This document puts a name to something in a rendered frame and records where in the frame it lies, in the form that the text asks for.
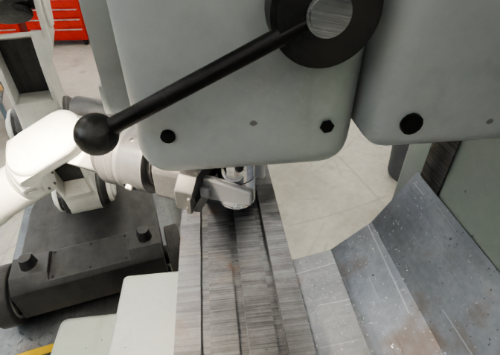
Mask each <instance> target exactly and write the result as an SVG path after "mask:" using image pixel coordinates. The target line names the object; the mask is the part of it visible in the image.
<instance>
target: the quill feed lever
mask: <svg viewBox="0 0 500 355"><path fill-rule="evenodd" d="M383 2H384V0H265V6H264V10H265V17H266V24H267V26H268V28H269V32H267V33H265V34H263V35H261V36H259V37H258V38H256V39H253V40H252V41H251V42H248V43H246V44H245V45H242V46H241V47H239V48H237V49H235V50H233V51H232V52H230V53H228V54H226V55H224V56H222V57H220V58H219V59H217V60H214V61H213V62H212V63H209V64H207V65H205V66H203V67H202V68H200V69H198V70H196V71H195V72H193V73H191V74H189V75H187V76H185V77H183V78H182V79H180V80H177V81H176V82H175V83H172V84H170V85H169V86H166V87H165V88H163V89H161V90H159V91H157V92H156V93H154V94H152V95H150V96H148V97H146V98H144V99H143V100H140V101H139V102H137V103H135V104H133V105H131V106H129V107H127V108H126V109H124V110H122V111H120V112H118V113H117V114H115V115H113V116H111V117H109V116H107V115H104V114H102V113H89V114H86V115H84V116H82V117H81V118H80V119H79V120H78V121H77V122H76V124H75V125H74V128H73V139H74V142H75V144H76V145H77V147H78V148H79V149H80V150H82V151H83V152H84V153H86V154H89V155H92V156H103V155H106V154H107V153H110V152H111V151H113V150H114V149H115V147H116V146H117V144H118V142H119V137H120V133H119V132H121V131H123V130H125V129H127V128H129V127H131V126H133V125H134V124H136V123H138V122H140V121H142V120H144V119H146V118H148V117H150V116H151V115H154V114H156V113H157V112H160V111H161V110H163V109H165V108H167V107H169V106H171V105H173V104H175V103H176V102H178V101H180V100H182V99H184V98H186V97H188V96H190V95H191V94H193V93H195V92H197V91H199V90H201V89H203V88H205V87H206V86H209V85H211V84H212V83H215V82H217V81H218V80H220V79H222V78H224V77H226V76H228V75H230V74H232V73H233V72H235V71H237V70H239V69H241V68H243V67H245V66H247V65H248V64H250V63H253V62H254V61H256V60H259V59H260V58H261V57H264V56H266V55H267V54H270V53H272V52H273V51H275V50H277V49H280V50H281V51H282V52H283V53H284V54H285V56H286V57H288V58H289V59H290V60H291V61H293V62H294V63H297V64H299V65H302V66H304V67H308V68H328V67H332V66H335V65H338V64H340V63H343V62H344V61H346V60H349V59H350V58H351V57H353V56H354V55H355V54H357V53H358V52H359V51H360V50H361V49H362V48H363V47H364V46H365V45H366V44H367V42H368V41H369V39H370V38H371V37H372V35H373V34H374V31H375V30H376V27H377V25H378V24H379V20H380V17H381V15H382V9H383Z"/></svg>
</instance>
